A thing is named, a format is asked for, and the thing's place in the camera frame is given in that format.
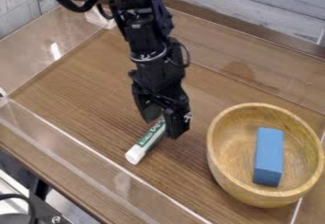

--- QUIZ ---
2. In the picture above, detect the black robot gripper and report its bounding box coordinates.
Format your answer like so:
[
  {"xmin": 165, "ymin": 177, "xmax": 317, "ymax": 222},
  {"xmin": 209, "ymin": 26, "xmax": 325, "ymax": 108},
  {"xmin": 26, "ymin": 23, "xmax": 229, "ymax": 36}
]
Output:
[{"xmin": 130, "ymin": 37, "xmax": 192, "ymax": 140}]

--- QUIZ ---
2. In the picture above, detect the green white marker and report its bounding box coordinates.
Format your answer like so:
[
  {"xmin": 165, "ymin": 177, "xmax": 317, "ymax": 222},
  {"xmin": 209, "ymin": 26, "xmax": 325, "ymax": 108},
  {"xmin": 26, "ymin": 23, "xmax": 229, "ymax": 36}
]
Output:
[{"xmin": 125, "ymin": 119, "xmax": 165, "ymax": 165}]

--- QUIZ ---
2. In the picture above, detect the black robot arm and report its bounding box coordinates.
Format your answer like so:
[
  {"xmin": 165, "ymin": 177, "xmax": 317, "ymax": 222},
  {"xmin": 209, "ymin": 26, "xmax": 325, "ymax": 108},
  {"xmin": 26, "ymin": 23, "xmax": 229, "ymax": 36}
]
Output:
[{"xmin": 57, "ymin": 0, "xmax": 190, "ymax": 139}]

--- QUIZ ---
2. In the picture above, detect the brown wooden bowl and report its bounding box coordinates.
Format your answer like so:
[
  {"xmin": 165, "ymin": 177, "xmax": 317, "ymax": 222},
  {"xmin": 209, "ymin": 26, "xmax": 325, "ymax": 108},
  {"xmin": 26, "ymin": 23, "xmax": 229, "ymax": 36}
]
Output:
[{"xmin": 208, "ymin": 103, "xmax": 325, "ymax": 208}]

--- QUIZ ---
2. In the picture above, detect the blue rectangular block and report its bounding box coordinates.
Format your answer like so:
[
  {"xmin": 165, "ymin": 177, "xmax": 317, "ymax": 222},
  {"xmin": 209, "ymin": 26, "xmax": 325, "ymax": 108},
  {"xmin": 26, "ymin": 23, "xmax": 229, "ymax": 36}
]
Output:
[{"xmin": 253, "ymin": 127, "xmax": 285, "ymax": 187}]

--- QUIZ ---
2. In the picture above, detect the clear acrylic wall panel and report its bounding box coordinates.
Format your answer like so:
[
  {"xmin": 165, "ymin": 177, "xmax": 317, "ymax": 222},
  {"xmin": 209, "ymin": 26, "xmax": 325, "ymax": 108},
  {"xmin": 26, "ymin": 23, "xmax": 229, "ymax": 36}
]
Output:
[{"xmin": 0, "ymin": 88, "xmax": 212, "ymax": 224}]

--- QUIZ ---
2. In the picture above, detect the clear acrylic corner bracket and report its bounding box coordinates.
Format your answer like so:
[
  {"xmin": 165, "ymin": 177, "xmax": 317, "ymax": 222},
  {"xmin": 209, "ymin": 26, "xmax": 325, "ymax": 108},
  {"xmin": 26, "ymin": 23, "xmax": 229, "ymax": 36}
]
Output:
[{"xmin": 86, "ymin": 9, "xmax": 117, "ymax": 29}]

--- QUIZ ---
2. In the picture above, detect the black metal table bracket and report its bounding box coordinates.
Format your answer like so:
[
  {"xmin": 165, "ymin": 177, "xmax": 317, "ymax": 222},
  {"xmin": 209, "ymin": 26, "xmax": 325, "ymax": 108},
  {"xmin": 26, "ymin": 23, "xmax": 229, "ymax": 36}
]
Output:
[{"xmin": 30, "ymin": 179, "xmax": 63, "ymax": 224}]

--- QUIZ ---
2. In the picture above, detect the black cable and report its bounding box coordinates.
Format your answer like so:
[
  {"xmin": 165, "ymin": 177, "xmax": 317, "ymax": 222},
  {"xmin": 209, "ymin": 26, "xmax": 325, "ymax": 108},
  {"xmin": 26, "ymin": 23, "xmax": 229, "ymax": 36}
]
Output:
[{"xmin": 0, "ymin": 193, "xmax": 39, "ymax": 224}]

